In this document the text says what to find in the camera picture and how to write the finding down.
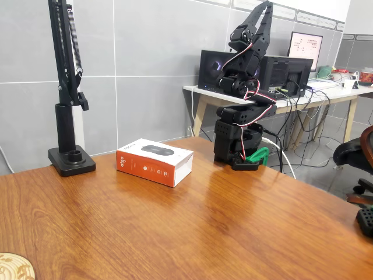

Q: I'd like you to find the orange white mouse box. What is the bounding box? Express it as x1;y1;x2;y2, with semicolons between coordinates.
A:
115;138;195;188

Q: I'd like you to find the black PC case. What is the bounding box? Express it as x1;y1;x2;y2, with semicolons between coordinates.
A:
198;49;315;104

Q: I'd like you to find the computer monitor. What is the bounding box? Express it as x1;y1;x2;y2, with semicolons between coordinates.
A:
287;31;324;74

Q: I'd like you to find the white desk with wooden legs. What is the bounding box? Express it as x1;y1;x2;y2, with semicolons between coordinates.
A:
182;78;373;147

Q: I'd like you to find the green round bundle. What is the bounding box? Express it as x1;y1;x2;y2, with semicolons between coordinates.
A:
316;65;335;80

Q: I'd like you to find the stack of papers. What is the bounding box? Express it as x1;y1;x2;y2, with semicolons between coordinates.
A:
305;79;337;91

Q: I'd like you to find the green table clamp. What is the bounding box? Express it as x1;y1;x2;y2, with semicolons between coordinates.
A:
244;147;270;169

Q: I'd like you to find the red tin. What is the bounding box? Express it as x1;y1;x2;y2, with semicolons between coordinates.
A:
358;72;373;86

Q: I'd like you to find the black office chair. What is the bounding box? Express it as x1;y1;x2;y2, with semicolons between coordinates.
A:
331;125;373;207

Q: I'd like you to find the black perforated printed block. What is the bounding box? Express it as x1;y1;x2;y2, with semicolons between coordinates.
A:
355;205;373;237

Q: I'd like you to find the round wooden coaster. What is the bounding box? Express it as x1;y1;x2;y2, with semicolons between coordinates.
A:
0;252;36;280

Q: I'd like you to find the red white servo cable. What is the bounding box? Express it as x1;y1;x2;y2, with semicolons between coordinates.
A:
220;42;278;162

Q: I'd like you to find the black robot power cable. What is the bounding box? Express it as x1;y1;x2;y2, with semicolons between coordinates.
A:
261;129;284;174

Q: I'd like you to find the white robot data cable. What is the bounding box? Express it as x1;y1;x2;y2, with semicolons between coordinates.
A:
261;138;297;180

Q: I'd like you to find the black stand base with post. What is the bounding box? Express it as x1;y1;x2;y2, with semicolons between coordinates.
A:
48;103;97;178

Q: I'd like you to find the white floor cable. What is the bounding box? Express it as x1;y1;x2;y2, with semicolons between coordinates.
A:
0;145;14;174

